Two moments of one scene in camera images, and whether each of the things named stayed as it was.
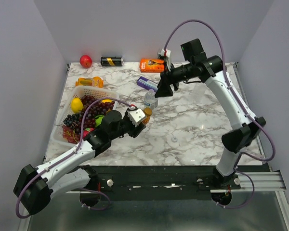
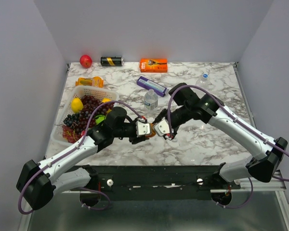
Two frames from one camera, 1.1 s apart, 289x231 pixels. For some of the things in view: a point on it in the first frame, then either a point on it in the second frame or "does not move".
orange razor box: (151, 65) does not move
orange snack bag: (97, 81) does not move
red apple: (85, 61) does not move
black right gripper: (164, 89) -> (164, 113)
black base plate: (161, 183) does not move
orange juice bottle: (146, 119) -> (153, 132)
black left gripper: (135, 133) -> (135, 140)
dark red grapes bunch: (98, 108) does not move
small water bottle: (151, 100) does not move
